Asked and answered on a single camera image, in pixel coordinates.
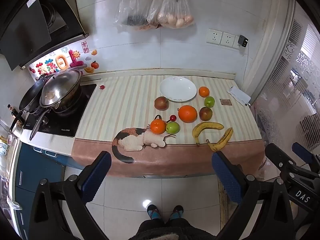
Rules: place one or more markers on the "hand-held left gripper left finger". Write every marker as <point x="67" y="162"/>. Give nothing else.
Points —
<point x="97" y="177"/>

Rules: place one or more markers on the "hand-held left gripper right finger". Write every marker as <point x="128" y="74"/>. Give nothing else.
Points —
<point x="226" y="177"/>

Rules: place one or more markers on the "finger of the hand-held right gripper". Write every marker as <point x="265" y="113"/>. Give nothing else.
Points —
<point x="302" y="152"/>
<point x="277" y="156"/>

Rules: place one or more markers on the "yellow banana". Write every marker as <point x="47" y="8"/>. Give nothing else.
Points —
<point x="207" y="125"/>
<point x="223" y="141"/>

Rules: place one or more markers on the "red apple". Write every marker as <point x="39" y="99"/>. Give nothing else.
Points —
<point x="161" y="103"/>
<point x="206" y="113"/>

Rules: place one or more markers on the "green apple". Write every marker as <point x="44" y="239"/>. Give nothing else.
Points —
<point x="173" y="127"/>
<point x="209" y="101"/>

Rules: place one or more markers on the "large orange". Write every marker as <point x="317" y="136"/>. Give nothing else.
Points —
<point x="187" y="113"/>

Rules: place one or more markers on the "small orange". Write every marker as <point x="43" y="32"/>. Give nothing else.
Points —
<point x="204" y="91"/>
<point x="158" y="126"/>

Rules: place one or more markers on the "white plate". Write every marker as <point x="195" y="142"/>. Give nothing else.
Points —
<point x="178" y="88"/>

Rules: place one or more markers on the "person's blue slippers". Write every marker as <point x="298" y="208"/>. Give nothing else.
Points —
<point x="177" y="211"/>

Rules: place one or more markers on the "blue kitchen cabinet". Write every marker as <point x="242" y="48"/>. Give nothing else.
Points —
<point x="37" y="165"/>

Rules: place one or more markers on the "black induction stove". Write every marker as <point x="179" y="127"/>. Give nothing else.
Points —
<point x="62" y="125"/>

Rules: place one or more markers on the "person's left foot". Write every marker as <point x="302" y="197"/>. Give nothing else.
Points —
<point x="152" y="211"/>

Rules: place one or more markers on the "white folded cloth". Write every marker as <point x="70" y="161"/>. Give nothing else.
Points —
<point x="238" y="95"/>

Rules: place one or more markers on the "patterned glass door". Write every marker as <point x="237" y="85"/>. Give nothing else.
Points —
<point x="287" y="80"/>

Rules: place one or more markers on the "small brown card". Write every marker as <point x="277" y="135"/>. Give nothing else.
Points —
<point x="225" y="102"/>

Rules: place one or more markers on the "striped mat with cat print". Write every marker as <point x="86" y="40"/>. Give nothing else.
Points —
<point x="120" y="100"/>

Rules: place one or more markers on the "person's dark fleece clothing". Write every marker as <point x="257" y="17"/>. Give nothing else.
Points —
<point x="162" y="230"/>

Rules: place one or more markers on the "black frying pan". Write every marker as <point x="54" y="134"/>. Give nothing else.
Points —
<point x="30" y="97"/>

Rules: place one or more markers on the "dark plug-in charger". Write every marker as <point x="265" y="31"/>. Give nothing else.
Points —
<point x="243" y="40"/>

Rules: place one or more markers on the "plastic bag of dried shrimp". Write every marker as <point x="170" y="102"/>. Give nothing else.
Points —
<point x="141" y="26"/>

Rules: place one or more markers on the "black range hood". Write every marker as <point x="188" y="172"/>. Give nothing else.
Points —
<point x="25" y="30"/>

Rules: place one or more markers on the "plastic bag of eggs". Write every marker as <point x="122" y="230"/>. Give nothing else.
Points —
<point x="175" y="12"/>

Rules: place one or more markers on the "plastic bag with dark contents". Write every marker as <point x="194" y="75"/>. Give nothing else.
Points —
<point x="132" y="7"/>

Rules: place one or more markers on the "white wall socket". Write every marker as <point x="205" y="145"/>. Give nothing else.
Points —
<point x="227" y="39"/>
<point x="214" y="36"/>
<point x="236" y="43"/>

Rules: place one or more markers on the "colourful wall stickers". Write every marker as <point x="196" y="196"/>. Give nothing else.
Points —
<point x="61" y="62"/>

